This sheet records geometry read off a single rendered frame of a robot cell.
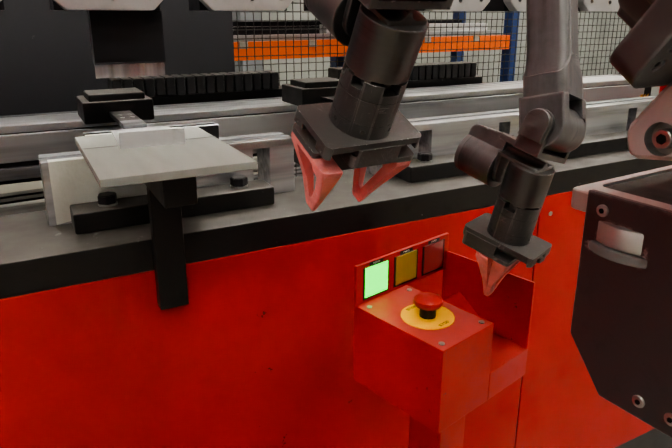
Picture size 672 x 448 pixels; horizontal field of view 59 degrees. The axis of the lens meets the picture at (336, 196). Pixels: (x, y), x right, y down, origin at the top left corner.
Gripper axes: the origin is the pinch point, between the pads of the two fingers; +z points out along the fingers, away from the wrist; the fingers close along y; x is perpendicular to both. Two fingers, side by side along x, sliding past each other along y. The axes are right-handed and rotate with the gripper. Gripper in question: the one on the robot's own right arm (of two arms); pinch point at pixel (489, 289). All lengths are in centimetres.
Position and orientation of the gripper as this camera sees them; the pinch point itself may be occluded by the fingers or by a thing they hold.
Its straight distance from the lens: 87.9
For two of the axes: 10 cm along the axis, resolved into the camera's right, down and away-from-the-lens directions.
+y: -7.3, -4.1, 5.4
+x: -6.6, 2.5, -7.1
